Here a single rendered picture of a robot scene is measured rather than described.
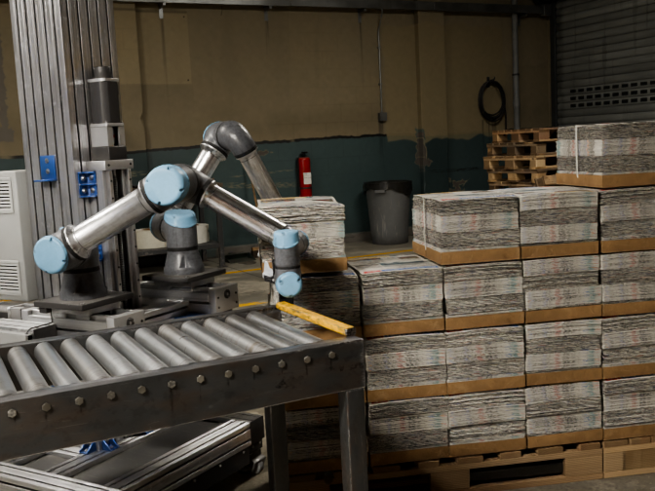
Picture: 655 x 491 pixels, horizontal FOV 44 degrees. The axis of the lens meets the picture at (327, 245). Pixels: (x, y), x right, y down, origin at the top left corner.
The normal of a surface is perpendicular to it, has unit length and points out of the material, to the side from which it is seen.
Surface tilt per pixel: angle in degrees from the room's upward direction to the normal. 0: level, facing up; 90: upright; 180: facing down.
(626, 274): 90
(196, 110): 90
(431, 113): 90
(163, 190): 86
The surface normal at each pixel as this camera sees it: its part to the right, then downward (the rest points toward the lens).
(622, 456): 0.15, 0.11
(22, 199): 0.86, 0.02
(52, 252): -0.27, 0.19
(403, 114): 0.45, 0.09
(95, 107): -0.51, 0.14
